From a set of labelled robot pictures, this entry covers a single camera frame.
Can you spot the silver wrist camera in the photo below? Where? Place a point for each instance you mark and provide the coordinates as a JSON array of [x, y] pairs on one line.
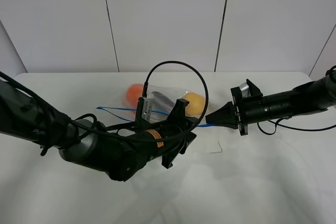
[[245, 90], [144, 108]]

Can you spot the purple eggplant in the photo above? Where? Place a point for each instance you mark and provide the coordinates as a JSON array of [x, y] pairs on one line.
[[162, 102]]

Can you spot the yellow pear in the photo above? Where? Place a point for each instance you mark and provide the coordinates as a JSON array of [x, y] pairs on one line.
[[196, 104]]

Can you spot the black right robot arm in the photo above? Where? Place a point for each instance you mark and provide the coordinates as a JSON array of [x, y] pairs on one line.
[[309, 98]]

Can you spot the orange fruit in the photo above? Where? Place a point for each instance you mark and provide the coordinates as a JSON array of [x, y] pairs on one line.
[[132, 94]]

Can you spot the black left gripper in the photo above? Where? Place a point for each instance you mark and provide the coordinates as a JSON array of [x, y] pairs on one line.
[[165, 139]]

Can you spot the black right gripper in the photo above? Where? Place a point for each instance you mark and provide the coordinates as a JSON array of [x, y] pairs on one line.
[[224, 116]]

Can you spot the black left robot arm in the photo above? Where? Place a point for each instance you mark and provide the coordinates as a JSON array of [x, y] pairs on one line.
[[118, 150]]

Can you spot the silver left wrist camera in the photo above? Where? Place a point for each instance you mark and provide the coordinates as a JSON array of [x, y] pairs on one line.
[[144, 108]]

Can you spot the clear zip bag blue zipper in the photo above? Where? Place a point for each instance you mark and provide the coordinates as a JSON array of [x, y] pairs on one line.
[[203, 143]]

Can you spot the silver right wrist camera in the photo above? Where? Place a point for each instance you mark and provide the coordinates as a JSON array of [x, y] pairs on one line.
[[245, 90]]

